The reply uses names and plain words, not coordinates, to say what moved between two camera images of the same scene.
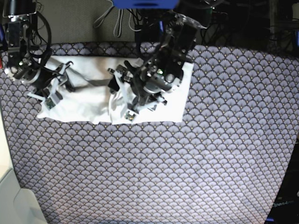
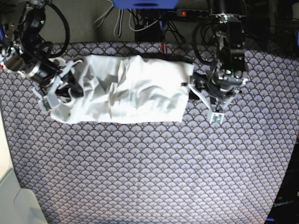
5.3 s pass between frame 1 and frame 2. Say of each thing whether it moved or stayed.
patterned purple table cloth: stayed
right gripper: moved
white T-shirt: stayed
